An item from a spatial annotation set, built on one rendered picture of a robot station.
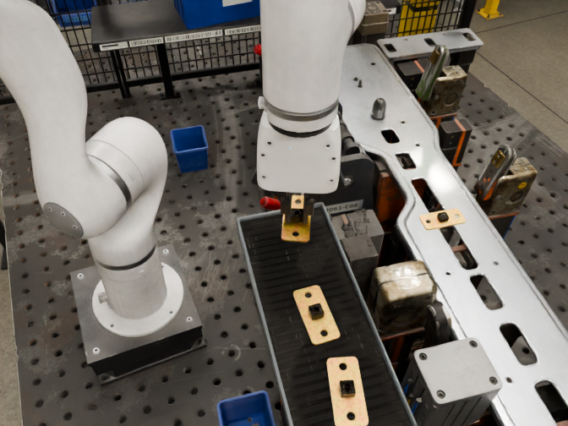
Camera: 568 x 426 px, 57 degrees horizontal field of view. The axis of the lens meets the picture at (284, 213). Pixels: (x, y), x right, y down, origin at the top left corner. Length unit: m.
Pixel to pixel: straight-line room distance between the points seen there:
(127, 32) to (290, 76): 1.09
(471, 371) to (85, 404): 0.78
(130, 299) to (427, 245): 0.58
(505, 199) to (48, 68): 0.88
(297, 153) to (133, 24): 1.08
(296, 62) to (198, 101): 1.33
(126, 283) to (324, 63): 0.64
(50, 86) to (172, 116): 1.03
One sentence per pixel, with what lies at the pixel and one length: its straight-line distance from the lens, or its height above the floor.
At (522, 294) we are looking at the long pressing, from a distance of 0.99.
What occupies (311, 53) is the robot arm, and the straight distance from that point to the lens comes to 0.51.
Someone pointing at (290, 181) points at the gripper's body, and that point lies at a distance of 0.63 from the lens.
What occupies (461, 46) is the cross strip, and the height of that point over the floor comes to 1.00.
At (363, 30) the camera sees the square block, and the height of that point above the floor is 1.02.
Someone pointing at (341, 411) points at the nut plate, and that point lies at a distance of 0.64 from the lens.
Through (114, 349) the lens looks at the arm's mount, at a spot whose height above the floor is 0.80.
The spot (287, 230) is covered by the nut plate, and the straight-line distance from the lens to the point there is 0.71.
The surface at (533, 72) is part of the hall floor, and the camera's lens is 3.60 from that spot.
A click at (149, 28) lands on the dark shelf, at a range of 1.59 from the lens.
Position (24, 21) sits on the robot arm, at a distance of 0.76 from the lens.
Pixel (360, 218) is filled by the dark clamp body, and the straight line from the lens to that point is 0.92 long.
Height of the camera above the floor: 1.75
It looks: 48 degrees down
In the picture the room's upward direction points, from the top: straight up
